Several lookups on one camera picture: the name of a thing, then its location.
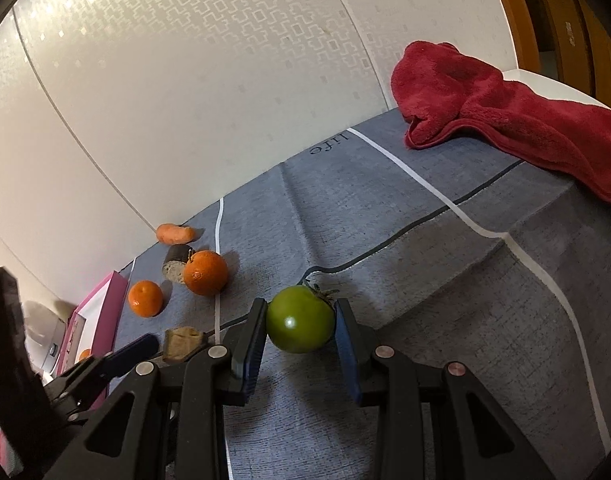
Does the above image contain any red towel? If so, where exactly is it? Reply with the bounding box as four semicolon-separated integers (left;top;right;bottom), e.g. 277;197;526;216
390;40;611;204

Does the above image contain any white ceramic electric kettle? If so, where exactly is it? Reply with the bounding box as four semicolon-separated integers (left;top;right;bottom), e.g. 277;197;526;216
23;300;69;376

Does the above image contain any orange mandarin with stem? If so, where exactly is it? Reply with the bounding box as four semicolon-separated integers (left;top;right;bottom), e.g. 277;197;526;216
184;250;229;297

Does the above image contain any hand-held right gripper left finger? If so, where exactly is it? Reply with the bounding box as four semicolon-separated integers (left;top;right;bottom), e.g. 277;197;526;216
40;298;269;480

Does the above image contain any green tomato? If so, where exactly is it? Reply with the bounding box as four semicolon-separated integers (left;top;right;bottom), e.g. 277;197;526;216
266;282;337;354

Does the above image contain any pink rimmed white tray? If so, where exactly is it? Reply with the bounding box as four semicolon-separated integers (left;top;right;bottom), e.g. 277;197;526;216
0;270;131;480

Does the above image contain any stemless orange mandarin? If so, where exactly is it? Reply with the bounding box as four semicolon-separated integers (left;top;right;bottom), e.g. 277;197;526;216
128;280;164;319

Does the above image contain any round-cut eggplant piece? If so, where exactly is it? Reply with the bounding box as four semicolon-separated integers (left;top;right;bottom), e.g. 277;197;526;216
162;245;194;283

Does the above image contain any orange carrot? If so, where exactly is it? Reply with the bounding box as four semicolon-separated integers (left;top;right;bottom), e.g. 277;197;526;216
156;223;197;246

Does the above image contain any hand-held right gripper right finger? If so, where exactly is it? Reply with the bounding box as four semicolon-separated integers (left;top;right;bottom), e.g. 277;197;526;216
335;298;556;480

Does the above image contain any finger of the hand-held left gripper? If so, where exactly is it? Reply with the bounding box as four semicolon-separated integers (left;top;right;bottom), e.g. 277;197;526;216
43;332;160;426
0;267;54;478

